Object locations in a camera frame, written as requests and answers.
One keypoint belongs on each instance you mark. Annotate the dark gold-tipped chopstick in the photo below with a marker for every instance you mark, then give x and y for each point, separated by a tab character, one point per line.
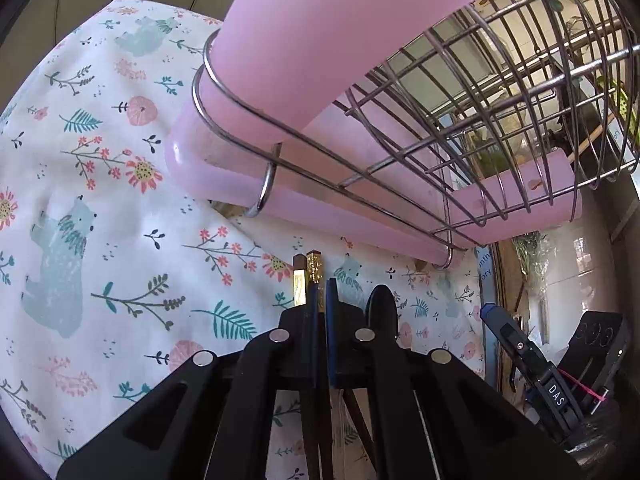
315	265
300	280

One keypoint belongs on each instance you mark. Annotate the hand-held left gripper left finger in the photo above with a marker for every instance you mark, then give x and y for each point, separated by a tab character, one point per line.
314	310

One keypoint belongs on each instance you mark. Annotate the pink drain tray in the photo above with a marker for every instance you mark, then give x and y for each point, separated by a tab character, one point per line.
325	212

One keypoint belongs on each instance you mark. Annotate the floral bear tablecloth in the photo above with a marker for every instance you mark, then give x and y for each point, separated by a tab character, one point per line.
125	160

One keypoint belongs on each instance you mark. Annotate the black spoon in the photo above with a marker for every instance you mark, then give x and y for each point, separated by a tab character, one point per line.
382	306

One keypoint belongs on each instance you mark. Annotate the plain pink utensil holder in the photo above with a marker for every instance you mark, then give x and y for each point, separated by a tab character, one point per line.
300	35

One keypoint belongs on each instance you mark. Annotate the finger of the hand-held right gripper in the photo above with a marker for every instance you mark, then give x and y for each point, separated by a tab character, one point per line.
520	347

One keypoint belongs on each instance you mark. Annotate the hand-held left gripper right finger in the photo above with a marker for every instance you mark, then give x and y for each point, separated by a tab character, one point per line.
332	320

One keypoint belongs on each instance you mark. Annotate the dried flower bunch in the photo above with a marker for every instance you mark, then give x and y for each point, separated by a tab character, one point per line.
530	255

